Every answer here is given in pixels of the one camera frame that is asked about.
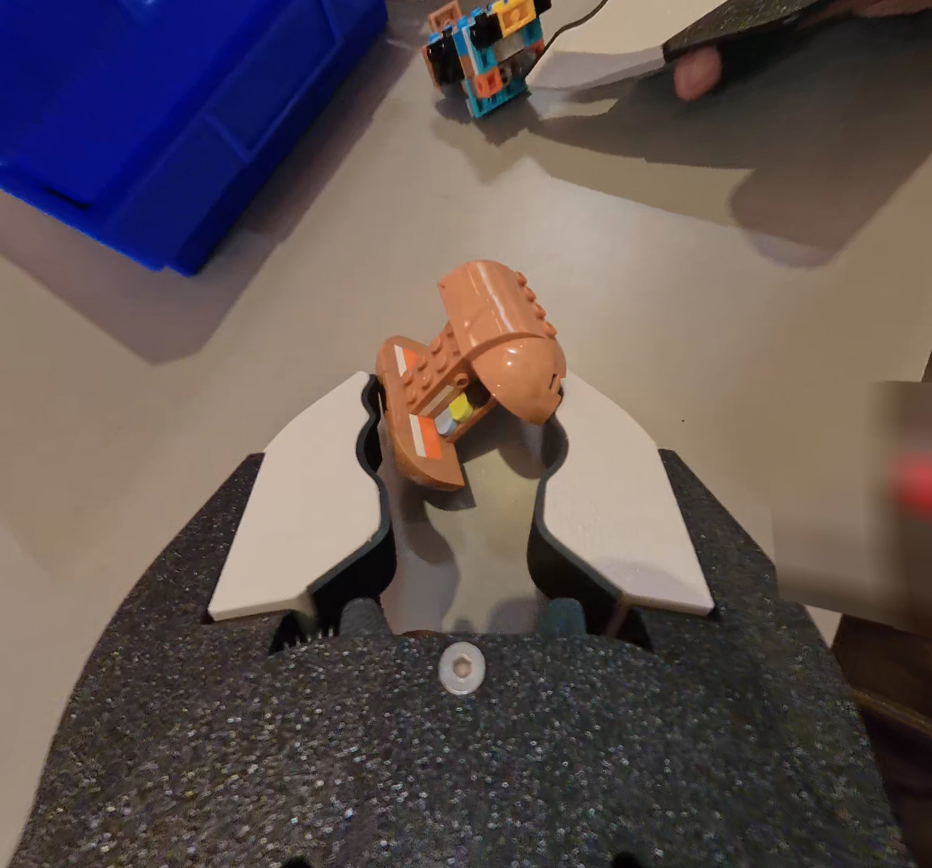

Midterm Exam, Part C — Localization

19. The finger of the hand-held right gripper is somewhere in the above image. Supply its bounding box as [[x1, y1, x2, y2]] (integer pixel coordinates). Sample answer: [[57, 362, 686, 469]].
[[524, 0, 813, 92]]

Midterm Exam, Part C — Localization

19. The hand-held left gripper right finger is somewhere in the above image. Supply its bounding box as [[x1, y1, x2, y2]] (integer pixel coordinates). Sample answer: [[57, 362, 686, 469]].
[[532, 373, 716, 618]]

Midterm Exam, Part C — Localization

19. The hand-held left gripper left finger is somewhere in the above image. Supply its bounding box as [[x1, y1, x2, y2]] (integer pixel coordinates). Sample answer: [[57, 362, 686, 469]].
[[207, 371, 394, 623]]

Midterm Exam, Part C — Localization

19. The colourful toy brick model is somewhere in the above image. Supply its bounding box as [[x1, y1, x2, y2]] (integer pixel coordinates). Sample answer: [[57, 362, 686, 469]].
[[422, 0, 552, 119]]

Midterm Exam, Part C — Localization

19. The brown toy brick shell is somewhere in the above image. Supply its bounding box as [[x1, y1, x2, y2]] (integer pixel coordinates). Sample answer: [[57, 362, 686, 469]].
[[375, 259, 567, 492]]

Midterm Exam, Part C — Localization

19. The blue plastic bin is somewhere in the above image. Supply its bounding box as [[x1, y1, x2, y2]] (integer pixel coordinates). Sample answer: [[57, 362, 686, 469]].
[[0, 0, 409, 276]]

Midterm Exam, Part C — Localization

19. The person's right hand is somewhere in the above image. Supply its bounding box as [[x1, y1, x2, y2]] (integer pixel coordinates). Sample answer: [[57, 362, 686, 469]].
[[673, 0, 932, 102]]

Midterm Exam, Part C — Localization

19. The person's brown hooded top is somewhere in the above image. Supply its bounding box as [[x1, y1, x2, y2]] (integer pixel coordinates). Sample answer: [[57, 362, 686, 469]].
[[833, 613, 932, 811]]

